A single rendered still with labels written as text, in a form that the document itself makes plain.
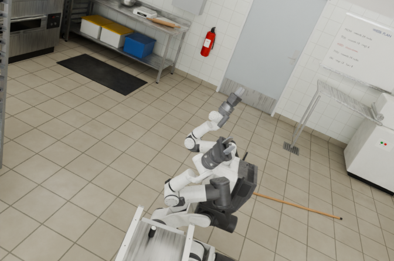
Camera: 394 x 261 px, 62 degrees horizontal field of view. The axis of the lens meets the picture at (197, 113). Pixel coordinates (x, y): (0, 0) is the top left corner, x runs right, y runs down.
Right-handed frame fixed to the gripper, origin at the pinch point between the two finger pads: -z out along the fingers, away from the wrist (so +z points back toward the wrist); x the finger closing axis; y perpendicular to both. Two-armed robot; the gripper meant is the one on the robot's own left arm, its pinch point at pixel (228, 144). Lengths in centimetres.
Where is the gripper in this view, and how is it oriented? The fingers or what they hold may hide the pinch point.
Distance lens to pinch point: 154.1
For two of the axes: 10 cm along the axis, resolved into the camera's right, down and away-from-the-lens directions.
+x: -1.3, -8.1, 5.7
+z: -5.2, 5.5, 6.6
